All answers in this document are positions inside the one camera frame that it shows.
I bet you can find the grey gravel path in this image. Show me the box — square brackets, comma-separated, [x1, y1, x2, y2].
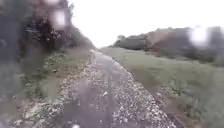
[19, 49, 178, 128]

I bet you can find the row of distant trees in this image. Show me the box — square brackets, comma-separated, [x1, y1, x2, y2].
[111, 25, 224, 64]

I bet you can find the grass field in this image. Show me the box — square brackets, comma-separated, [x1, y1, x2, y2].
[98, 46, 224, 128]
[0, 46, 94, 128]

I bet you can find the row of dark bushes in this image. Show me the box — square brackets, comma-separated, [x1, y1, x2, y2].
[0, 0, 96, 64]

